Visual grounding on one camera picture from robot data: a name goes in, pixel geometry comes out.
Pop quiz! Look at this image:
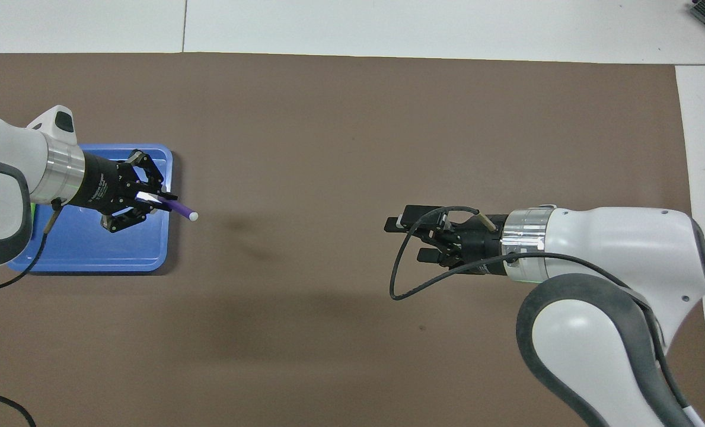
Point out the brown table mat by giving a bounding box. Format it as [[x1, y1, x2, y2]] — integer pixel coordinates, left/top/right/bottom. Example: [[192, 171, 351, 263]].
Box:
[[0, 52, 705, 427]]

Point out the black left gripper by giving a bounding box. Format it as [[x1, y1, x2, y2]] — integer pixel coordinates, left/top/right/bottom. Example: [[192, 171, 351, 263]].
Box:
[[82, 150, 178, 233]]

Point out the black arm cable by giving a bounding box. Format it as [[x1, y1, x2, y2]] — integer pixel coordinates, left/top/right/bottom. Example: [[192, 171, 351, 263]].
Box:
[[0, 199, 63, 427], [390, 206, 694, 416]]

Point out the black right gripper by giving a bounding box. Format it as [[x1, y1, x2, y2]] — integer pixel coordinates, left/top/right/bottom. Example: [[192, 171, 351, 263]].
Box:
[[386, 205, 504, 276]]

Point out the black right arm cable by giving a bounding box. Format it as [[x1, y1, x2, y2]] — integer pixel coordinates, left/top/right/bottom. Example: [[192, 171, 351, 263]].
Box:
[[390, 206, 694, 416]]

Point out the blue plastic tray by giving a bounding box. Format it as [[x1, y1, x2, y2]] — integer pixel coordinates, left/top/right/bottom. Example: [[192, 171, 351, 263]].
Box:
[[7, 144, 173, 272]]

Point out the purple marker pen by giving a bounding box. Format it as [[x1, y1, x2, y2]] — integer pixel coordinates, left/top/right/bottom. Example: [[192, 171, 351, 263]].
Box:
[[151, 195, 199, 222]]

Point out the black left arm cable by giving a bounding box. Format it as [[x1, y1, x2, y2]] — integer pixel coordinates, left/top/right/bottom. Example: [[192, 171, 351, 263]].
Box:
[[0, 199, 63, 427]]

